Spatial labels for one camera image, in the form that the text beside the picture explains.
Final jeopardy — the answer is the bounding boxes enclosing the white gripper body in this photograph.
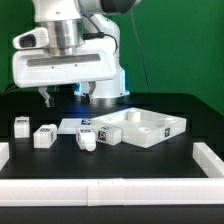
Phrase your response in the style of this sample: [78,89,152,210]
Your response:
[13,47,116,88]

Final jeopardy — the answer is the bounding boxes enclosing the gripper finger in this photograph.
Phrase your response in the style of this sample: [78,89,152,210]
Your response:
[38,86,51,107]
[85,81,96,102]

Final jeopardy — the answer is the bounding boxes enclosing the white square tabletop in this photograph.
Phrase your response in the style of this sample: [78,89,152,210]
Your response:
[91,108,187,148]

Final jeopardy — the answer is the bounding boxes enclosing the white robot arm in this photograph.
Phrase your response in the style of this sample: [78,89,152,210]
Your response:
[12,0,141,105]

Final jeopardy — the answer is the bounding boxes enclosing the white tag sheet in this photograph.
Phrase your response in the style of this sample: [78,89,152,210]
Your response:
[57,118,91,134]

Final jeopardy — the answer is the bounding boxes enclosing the black cables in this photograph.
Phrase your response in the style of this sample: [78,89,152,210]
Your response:
[0,81,18,98]

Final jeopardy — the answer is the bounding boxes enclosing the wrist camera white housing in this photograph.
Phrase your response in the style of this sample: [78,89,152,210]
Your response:
[13,27,49,50]

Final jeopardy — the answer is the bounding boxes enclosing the white left fence rail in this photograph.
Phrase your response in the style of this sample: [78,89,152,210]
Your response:
[0,142,9,171]

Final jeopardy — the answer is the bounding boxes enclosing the white fence rail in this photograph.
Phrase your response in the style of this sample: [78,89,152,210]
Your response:
[0,142,9,171]
[0,178,224,206]
[192,142,224,178]

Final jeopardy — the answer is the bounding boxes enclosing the white front fence rail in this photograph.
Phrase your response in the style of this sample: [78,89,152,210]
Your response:
[0,178,224,206]

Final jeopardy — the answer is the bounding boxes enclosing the white right fence rail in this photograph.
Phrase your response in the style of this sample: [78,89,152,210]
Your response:
[192,142,224,178]

